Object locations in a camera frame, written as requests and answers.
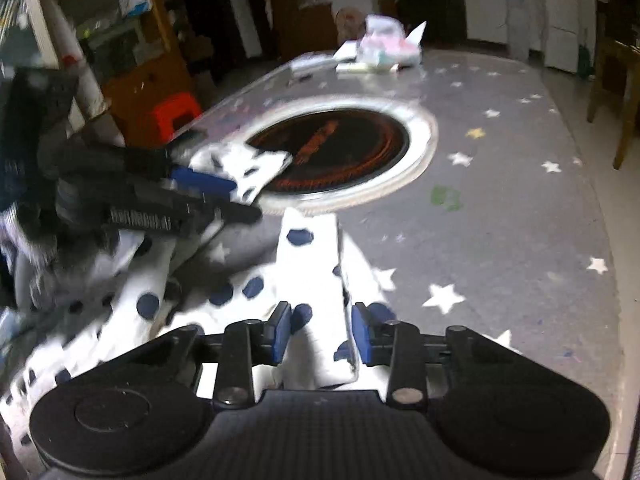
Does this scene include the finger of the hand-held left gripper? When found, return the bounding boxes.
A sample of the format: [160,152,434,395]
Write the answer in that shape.
[122,130,241,199]
[167,191,264,229]

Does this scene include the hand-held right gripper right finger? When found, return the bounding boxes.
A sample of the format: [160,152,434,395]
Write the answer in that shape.
[351,302,527,407]

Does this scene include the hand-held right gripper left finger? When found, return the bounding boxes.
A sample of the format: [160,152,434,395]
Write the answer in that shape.
[119,301,293,411]

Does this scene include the white blue-dotted pants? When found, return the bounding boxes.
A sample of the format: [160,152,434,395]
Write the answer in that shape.
[0,142,398,466]

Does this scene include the person's left forearm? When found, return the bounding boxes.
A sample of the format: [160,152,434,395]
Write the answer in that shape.
[0,205,57,313]

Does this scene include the red plastic stool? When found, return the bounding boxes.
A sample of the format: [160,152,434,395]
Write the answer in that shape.
[149,93,204,144]

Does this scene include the round black induction cooktop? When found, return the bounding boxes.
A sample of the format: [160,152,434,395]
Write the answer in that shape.
[240,95,440,216]

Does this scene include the dark wooden shelf cabinet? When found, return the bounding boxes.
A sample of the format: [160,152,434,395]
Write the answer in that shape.
[50,0,195,107]

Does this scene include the white flat booklet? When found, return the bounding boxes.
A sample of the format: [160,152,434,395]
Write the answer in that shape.
[332,40,362,62]

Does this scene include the brown wooden bookcase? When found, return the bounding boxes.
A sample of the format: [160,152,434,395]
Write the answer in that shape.
[264,0,339,60]

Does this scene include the patterned cushioned chair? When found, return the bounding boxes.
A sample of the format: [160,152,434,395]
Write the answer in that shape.
[335,7,367,44]

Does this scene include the pastel tissue pack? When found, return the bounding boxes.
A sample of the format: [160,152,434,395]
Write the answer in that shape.
[357,15,424,69]

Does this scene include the white folded paper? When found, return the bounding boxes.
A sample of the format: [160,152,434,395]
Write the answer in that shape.
[404,20,429,47]

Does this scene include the wooden chair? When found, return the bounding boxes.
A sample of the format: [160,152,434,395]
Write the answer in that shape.
[586,35,640,171]

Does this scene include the white refrigerator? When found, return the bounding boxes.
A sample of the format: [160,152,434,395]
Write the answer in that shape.
[542,0,584,74]

